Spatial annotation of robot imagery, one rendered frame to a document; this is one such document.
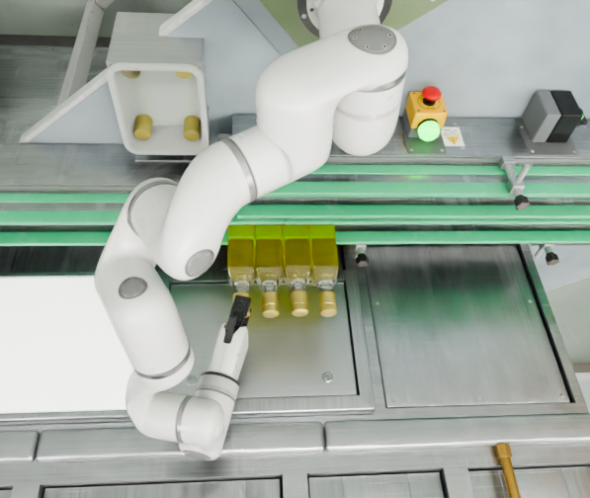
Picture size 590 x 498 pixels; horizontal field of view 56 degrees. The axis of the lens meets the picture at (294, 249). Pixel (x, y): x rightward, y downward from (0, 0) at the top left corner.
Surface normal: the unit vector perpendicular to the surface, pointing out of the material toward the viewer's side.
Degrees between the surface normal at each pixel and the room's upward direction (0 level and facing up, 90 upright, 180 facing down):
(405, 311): 90
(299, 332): 90
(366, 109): 6
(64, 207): 90
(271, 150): 61
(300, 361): 90
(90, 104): 0
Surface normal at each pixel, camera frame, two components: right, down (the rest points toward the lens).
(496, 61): 0.05, 0.82
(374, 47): 0.15, -0.37
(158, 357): 0.37, 0.56
